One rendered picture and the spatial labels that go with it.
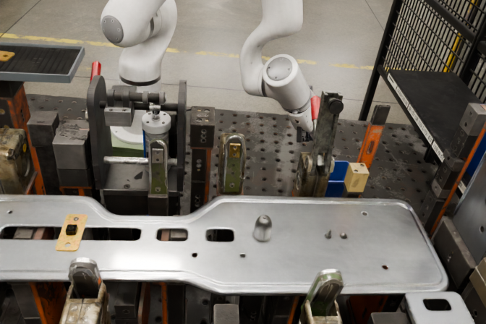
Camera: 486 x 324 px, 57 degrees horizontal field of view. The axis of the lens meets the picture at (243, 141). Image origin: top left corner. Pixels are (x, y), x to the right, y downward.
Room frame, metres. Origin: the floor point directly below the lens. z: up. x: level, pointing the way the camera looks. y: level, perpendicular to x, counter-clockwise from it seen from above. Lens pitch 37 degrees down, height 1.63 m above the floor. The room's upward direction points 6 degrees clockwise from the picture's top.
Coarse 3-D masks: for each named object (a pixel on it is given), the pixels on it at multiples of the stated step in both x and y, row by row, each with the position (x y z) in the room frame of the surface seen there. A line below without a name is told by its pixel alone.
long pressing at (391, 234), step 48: (0, 240) 0.49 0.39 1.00; (48, 240) 0.50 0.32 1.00; (96, 240) 0.51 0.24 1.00; (144, 240) 0.52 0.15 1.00; (192, 240) 0.53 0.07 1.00; (240, 240) 0.55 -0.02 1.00; (288, 240) 0.56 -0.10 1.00; (336, 240) 0.57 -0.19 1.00; (384, 240) 0.59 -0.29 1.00; (240, 288) 0.45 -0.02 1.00; (288, 288) 0.46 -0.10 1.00; (384, 288) 0.48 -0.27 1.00; (432, 288) 0.49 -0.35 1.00
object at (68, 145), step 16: (64, 128) 0.72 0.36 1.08; (80, 128) 0.73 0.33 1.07; (64, 144) 0.67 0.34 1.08; (80, 144) 0.67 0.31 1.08; (64, 160) 0.67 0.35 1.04; (80, 160) 0.67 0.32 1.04; (64, 176) 0.67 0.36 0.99; (80, 176) 0.67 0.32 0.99; (80, 192) 0.68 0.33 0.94; (96, 192) 0.72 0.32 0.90
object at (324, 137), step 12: (324, 96) 0.73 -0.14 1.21; (336, 96) 0.74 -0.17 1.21; (324, 108) 0.73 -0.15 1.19; (336, 108) 0.70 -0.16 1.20; (324, 120) 0.73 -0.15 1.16; (336, 120) 0.73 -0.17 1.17; (324, 132) 0.73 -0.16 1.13; (324, 144) 0.73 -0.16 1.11; (312, 156) 0.72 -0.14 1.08; (324, 156) 0.73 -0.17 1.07; (312, 168) 0.71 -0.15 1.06; (324, 168) 0.71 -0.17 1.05
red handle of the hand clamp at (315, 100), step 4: (316, 96) 0.84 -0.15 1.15; (312, 100) 0.83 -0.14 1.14; (316, 100) 0.83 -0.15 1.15; (312, 104) 0.82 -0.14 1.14; (316, 104) 0.82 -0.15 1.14; (312, 108) 0.81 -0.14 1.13; (316, 108) 0.81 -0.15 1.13; (312, 112) 0.81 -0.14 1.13; (316, 112) 0.80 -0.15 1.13; (312, 116) 0.80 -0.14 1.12; (316, 116) 0.80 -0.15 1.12; (312, 120) 0.80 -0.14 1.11; (316, 120) 0.79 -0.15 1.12; (320, 156) 0.72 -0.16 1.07; (320, 160) 0.72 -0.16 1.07; (316, 164) 0.71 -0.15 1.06; (320, 164) 0.71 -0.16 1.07; (324, 164) 0.72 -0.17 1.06
